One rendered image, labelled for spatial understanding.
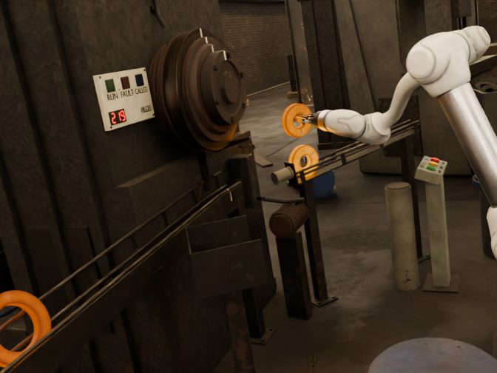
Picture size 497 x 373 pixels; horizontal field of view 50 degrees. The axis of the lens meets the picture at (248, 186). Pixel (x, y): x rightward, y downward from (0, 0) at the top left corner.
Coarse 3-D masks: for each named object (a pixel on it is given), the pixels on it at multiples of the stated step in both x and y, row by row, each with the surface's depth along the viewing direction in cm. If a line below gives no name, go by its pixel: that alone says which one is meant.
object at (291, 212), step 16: (288, 208) 242; (304, 208) 249; (272, 224) 239; (288, 224) 236; (288, 240) 241; (288, 256) 244; (304, 256) 249; (288, 272) 246; (304, 272) 248; (288, 288) 249; (304, 288) 247; (288, 304) 251; (304, 304) 248
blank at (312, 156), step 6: (294, 150) 246; (300, 150) 246; (306, 150) 247; (312, 150) 249; (294, 156) 244; (300, 156) 246; (306, 156) 251; (312, 156) 250; (288, 162) 246; (294, 162) 245; (312, 162) 250; (318, 162) 252; (300, 168) 247; (312, 168) 250; (312, 174) 251
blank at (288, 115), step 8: (296, 104) 241; (304, 104) 243; (288, 112) 240; (296, 112) 242; (304, 112) 244; (288, 120) 241; (288, 128) 241; (296, 128) 243; (304, 128) 246; (296, 136) 244
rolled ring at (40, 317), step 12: (0, 300) 129; (12, 300) 132; (24, 300) 134; (36, 300) 137; (36, 312) 136; (36, 324) 136; (48, 324) 137; (36, 336) 134; (0, 348) 125; (36, 348) 132; (0, 360) 124; (12, 360) 126
